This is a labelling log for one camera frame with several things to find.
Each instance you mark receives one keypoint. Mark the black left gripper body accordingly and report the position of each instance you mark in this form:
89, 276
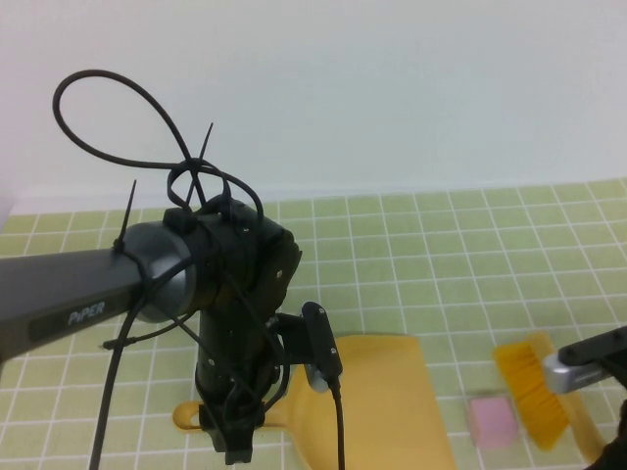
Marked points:
235, 357

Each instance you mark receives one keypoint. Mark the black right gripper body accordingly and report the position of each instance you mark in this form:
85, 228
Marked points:
623, 416

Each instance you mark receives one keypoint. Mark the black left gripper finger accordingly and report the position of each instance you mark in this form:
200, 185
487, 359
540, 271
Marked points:
207, 416
237, 445

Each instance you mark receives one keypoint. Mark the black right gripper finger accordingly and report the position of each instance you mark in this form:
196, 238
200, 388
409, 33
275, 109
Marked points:
614, 457

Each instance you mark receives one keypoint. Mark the yellow hand brush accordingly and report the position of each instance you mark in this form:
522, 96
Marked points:
529, 387

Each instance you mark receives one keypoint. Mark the pink cube block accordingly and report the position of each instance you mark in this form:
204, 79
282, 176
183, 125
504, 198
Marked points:
492, 423

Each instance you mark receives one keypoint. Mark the yellow plastic dustpan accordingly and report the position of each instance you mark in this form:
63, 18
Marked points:
382, 401

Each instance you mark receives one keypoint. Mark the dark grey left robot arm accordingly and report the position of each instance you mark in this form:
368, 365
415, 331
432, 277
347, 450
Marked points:
73, 279

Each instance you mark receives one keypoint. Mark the black zip tie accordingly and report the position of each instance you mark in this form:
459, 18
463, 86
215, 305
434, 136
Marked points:
201, 159
132, 339
128, 210

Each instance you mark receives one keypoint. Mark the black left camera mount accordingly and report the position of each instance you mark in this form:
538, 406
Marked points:
294, 338

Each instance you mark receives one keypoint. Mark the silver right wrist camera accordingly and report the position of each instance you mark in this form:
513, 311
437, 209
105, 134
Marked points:
563, 377

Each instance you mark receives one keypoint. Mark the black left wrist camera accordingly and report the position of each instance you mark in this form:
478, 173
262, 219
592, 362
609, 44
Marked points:
321, 338

